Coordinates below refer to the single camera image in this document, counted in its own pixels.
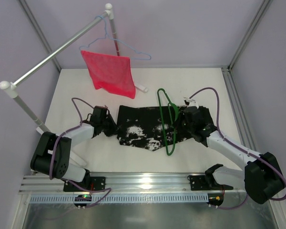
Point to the silver white clothes rack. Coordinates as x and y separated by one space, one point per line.
10 88

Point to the red cloth towel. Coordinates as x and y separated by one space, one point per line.
111 73

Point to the black white tie-dye trousers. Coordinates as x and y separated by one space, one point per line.
152 128

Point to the blue wire hanger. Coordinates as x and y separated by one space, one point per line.
124 43

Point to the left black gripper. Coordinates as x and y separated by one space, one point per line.
107 124

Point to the aluminium front rail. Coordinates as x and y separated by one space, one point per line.
41 184

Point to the perforated cable duct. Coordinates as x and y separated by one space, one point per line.
120 198

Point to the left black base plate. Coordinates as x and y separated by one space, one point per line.
97 183

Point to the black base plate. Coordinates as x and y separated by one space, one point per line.
97 183
206 182

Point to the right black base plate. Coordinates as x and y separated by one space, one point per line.
206 182

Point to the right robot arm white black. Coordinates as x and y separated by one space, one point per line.
259 175

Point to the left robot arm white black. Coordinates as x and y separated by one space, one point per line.
53 152

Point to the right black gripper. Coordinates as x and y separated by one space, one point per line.
184 118

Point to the aluminium side rail frame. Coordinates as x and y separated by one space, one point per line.
242 123

